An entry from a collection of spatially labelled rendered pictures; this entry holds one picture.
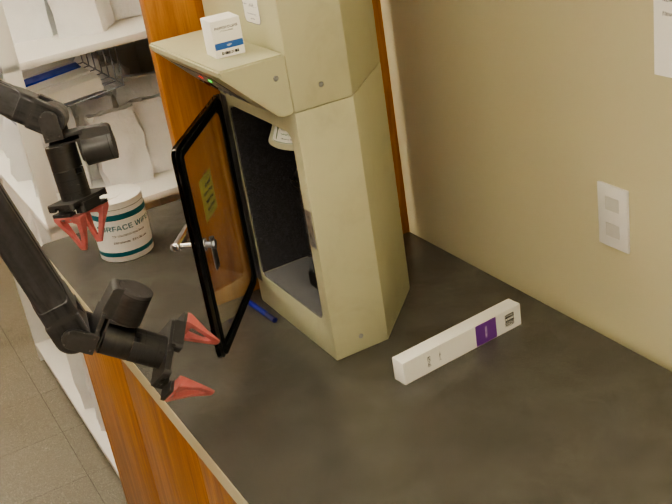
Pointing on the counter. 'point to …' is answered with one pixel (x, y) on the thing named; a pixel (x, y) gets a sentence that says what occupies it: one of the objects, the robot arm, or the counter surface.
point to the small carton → (222, 35)
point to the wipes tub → (124, 224)
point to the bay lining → (269, 192)
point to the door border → (196, 231)
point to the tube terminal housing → (335, 166)
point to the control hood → (235, 70)
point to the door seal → (199, 227)
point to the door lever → (181, 241)
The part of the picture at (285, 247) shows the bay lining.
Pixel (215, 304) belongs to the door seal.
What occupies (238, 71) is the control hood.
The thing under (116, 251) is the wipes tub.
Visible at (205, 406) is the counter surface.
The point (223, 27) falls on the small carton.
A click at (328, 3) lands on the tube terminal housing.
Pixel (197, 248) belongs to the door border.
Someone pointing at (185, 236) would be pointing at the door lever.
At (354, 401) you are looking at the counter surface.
